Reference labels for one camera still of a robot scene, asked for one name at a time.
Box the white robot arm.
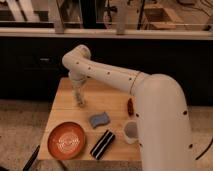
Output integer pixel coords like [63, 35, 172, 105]
[62, 45, 196, 171]

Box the wooden table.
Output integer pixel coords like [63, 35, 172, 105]
[38, 78, 140, 161]

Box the blue sponge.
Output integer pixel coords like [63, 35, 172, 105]
[89, 112, 110, 129]

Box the orange bowl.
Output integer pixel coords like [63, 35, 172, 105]
[47, 122, 86, 160]

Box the dark red small object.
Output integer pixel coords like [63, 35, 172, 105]
[127, 98, 134, 116]

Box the black white striped block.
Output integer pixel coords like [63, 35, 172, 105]
[90, 130, 115, 160]

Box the translucent plastic cup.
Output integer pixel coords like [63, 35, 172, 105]
[123, 120, 138, 144]

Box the black chair leg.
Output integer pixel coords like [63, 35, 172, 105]
[22, 145, 40, 171]

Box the cardboard box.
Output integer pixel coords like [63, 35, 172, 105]
[144, 4, 183, 30]

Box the black cable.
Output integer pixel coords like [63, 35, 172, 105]
[195, 137, 213, 161]

